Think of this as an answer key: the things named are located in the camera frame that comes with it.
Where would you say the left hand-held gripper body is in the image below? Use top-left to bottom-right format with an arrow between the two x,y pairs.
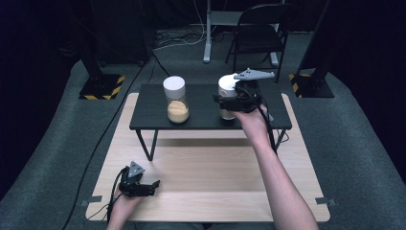
119,161 -> 148,197

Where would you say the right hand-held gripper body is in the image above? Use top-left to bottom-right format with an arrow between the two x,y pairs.
232,67 -> 276,114

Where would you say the glass jar with spouted white lid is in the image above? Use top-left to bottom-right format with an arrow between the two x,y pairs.
217,73 -> 241,122

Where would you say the black raised shelf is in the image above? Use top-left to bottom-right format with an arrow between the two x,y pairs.
128,83 -> 293,162

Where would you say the person's left hand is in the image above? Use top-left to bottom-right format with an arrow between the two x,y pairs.
109,186 -> 144,221

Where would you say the person's right hand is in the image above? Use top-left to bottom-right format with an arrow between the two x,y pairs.
232,103 -> 273,145

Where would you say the grey tape strip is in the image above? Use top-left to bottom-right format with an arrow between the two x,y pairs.
79,195 -> 103,207
314,196 -> 337,207

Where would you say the black folding chair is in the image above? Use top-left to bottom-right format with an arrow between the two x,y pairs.
224,3 -> 300,85

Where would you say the black stand with striped base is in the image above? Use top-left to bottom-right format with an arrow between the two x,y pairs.
63,0 -> 126,101
288,0 -> 335,100

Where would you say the left hand-held gripper cable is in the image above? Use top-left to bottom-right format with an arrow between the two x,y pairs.
87,167 -> 129,223

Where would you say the hand-held gripper cable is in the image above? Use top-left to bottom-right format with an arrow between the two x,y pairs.
87,167 -> 129,223
237,85 -> 290,155

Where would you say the right hand-held gripper cable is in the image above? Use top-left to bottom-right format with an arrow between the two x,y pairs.
237,85 -> 290,155

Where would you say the long black floor cable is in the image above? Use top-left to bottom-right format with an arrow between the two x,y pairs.
61,52 -> 175,230

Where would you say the white desk frame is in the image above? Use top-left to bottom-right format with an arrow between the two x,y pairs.
202,0 -> 285,68

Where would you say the white floor cable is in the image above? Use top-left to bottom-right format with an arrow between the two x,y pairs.
152,0 -> 209,52

